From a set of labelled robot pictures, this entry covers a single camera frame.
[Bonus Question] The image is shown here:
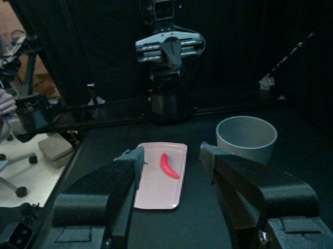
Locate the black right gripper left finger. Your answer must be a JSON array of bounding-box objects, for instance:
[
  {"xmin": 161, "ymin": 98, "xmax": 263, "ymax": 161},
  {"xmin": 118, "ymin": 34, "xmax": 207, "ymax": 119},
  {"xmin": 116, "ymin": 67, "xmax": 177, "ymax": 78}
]
[{"xmin": 51, "ymin": 146, "xmax": 148, "ymax": 249}]

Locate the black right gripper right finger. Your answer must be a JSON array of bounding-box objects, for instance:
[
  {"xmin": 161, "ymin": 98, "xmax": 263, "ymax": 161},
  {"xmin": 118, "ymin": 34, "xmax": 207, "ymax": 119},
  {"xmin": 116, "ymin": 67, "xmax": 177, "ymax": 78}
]
[{"xmin": 200, "ymin": 141, "xmax": 333, "ymax": 249}]

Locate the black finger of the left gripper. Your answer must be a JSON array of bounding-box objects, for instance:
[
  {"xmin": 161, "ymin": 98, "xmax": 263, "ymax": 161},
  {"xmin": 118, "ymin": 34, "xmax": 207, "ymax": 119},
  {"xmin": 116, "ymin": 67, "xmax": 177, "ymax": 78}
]
[
  {"xmin": 172, "ymin": 37, "xmax": 184, "ymax": 70},
  {"xmin": 162, "ymin": 37, "xmax": 174, "ymax": 70}
]

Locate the pink rectangular plate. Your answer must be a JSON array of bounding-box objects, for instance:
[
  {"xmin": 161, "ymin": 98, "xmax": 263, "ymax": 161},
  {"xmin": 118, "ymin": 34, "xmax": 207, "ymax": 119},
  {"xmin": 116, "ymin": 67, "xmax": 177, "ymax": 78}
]
[{"xmin": 133, "ymin": 141, "xmax": 189, "ymax": 211}]

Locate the red toy chile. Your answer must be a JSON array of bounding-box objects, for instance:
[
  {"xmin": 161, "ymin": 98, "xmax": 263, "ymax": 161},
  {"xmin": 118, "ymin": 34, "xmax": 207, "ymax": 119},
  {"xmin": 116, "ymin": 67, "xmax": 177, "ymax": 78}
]
[{"xmin": 161, "ymin": 153, "xmax": 181, "ymax": 180}]

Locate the person's hand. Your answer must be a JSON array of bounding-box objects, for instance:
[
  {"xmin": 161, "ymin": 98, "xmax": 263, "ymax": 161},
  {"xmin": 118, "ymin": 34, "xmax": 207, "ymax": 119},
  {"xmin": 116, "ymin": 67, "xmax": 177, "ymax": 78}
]
[{"xmin": 0, "ymin": 89, "xmax": 19, "ymax": 117}]

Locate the grey round cup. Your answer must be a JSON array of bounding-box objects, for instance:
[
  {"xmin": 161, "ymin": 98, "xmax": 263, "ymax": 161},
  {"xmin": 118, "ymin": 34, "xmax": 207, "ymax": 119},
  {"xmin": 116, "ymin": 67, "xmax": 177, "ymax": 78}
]
[{"xmin": 215, "ymin": 115, "xmax": 279, "ymax": 164}]

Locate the beige box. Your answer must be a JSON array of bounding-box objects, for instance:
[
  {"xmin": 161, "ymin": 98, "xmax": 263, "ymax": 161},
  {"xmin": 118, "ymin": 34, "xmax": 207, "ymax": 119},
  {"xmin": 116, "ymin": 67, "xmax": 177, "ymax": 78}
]
[{"xmin": 37, "ymin": 134, "xmax": 75, "ymax": 169}]

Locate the office chair base with casters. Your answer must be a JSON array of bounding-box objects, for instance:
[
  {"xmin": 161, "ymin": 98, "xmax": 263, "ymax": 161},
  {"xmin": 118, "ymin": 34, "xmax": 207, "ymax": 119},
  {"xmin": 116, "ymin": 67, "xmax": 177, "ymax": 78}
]
[{"xmin": 0, "ymin": 152, "xmax": 41, "ymax": 198}]

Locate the black boxy device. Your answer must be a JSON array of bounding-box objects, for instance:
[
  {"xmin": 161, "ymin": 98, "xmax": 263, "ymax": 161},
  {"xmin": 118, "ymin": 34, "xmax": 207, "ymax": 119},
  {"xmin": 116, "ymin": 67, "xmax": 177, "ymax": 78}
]
[{"xmin": 14, "ymin": 93, "xmax": 57, "ymax": 134}]

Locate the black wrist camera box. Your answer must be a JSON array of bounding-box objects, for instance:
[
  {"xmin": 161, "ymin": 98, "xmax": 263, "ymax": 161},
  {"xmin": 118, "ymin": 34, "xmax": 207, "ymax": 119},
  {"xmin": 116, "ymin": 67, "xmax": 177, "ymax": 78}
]
[{"xmin": 150, "ymin": 0, "xmax": 176, "ymax": 21}]

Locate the white clamp bracket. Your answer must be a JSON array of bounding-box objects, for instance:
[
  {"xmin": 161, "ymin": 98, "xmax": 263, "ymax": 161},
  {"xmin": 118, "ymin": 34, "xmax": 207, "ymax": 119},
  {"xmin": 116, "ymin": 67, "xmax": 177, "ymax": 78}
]
[{"xmin": 85, "ymin": 82, "xmax": 108, "ymax": 107}]

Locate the striped cable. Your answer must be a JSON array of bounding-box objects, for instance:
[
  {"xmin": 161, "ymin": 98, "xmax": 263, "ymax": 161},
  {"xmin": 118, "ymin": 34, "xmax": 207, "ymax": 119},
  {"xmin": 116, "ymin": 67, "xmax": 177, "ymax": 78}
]
[{"xmin": 265, "ymin": 31, "xmax": 316, "ymax": 79}]

